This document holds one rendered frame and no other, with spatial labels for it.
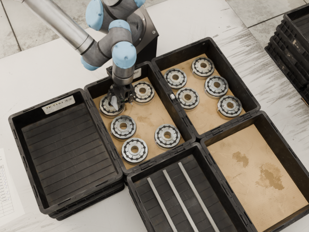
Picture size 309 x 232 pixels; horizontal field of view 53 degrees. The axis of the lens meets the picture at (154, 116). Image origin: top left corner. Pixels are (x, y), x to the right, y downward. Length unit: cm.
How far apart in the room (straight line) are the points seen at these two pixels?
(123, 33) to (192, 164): 56
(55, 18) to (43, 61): 57
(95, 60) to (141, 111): 31
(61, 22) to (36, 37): 159
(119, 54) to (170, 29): 77
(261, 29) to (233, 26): 105
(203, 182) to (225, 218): 15
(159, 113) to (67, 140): 39
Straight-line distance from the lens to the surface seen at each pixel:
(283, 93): 166
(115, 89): 117
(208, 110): 134
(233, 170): 127
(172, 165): 123
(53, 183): 125
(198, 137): 117
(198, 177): 123
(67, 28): 112
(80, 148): 127
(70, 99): 128
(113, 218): 132
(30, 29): 277
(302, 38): 208
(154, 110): 131
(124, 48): 101
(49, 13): 111
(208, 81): 138
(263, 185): 130
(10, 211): 141
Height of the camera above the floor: 201
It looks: 65 degrees down
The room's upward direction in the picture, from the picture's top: 6 degrees clockwise
